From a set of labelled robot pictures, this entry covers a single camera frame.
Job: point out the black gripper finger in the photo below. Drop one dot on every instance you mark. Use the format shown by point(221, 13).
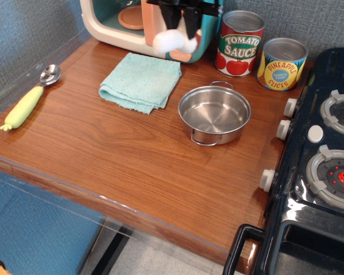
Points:
point(170, 17)
point(192, 17)

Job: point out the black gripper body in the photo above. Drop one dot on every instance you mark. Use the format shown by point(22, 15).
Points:
point(201, 7)

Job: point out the white plush mushroom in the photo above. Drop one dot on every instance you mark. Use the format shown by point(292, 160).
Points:
point(176, 39)

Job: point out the light blue folded towel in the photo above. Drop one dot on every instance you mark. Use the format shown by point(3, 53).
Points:
point(141, 83)

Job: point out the tomato sauce can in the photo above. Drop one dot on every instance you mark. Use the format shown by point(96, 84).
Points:
point(240, 37)

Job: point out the teal toy microwave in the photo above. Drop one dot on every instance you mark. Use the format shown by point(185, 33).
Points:
point(132, 25)

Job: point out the pineapple slices can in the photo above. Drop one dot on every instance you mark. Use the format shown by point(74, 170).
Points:
point(281, 64)

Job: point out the small steel pan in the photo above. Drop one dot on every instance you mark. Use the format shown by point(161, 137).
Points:
point(214, 114)

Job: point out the black toy stove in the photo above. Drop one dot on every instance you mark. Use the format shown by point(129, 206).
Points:
point(304, 215)

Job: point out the spoon with green handle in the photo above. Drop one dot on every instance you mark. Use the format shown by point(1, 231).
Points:
point(25, 106)

